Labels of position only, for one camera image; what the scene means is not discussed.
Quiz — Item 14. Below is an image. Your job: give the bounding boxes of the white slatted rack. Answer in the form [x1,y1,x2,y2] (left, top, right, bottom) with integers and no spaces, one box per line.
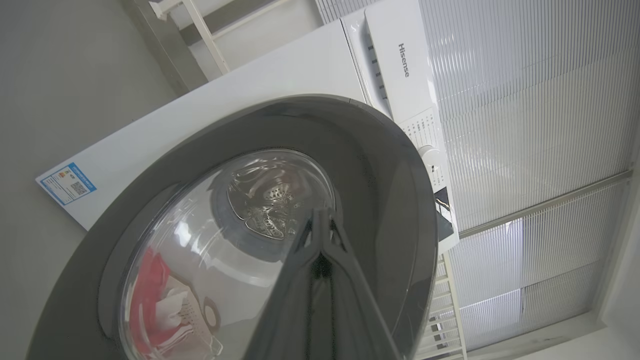
[415,251,469,360]

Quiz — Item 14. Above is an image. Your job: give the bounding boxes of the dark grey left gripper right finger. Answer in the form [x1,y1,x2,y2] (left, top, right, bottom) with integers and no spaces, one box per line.
[322,208,402,360]

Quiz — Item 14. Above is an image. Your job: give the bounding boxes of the blue energy label sticker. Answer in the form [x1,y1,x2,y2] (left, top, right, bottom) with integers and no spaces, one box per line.
[38,161,98,207]

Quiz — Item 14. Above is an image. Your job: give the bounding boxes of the white detergent drawer Hisense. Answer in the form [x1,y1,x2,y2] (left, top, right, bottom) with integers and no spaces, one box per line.
[363,0,442,124]

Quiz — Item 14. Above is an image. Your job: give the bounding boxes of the dark grey glass washer door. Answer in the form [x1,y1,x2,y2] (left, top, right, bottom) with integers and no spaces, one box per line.
[26,93,440,360]

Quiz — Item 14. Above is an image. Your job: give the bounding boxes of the white washing machine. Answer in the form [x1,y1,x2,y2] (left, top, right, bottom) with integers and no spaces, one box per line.
[34,0,461,257]

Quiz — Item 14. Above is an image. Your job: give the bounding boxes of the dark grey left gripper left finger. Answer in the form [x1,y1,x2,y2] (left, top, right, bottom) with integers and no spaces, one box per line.
[244,208,326,360]

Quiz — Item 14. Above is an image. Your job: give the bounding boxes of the cream perforated laundry basket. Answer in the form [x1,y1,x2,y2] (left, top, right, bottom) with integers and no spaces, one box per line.
[164,284,224,360]

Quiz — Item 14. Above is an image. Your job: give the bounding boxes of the white metal frame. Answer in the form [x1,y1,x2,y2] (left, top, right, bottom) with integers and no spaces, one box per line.
[148,0,292,77]

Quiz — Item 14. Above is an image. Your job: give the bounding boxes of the washer control panel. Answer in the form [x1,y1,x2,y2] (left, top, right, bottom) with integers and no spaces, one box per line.
[399,106,460,254]

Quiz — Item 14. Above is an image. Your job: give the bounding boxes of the white washer control knob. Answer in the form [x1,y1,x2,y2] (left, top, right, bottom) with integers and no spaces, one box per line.
[418,144,444,174]

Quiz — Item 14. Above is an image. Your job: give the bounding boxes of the stainless steel washer drum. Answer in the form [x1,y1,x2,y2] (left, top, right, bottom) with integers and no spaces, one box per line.
[226,162,323,242]

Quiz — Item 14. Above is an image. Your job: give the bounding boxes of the red and white garment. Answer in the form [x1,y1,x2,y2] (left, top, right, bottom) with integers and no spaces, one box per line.
[130,248,202,355]

